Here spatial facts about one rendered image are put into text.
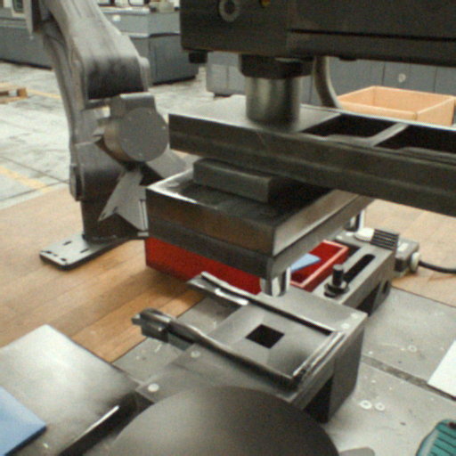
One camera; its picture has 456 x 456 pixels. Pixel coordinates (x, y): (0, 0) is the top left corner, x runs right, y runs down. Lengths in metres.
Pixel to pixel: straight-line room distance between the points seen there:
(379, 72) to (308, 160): 4.95
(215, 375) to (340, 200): 0.17
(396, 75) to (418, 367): 4.67
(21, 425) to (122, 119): 0.30
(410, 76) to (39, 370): 4.79
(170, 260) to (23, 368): 0.24
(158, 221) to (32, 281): 0.42
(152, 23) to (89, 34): 6.62
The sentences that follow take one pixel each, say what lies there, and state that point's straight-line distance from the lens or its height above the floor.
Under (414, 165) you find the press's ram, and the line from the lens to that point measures 0.27.
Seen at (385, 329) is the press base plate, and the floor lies 0.90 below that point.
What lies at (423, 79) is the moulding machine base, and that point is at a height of 0.51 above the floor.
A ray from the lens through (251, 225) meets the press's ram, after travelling 0.29.
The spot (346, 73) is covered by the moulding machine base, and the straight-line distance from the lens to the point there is 5.39.
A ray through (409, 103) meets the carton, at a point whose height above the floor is 0.65.
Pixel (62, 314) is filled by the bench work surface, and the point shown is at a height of 0.90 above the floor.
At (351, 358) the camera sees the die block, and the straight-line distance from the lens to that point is 0.50.
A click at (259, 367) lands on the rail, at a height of 0.99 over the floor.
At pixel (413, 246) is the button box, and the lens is 0.76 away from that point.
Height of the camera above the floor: 1.26
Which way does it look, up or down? 25 degrees down
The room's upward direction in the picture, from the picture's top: straight up
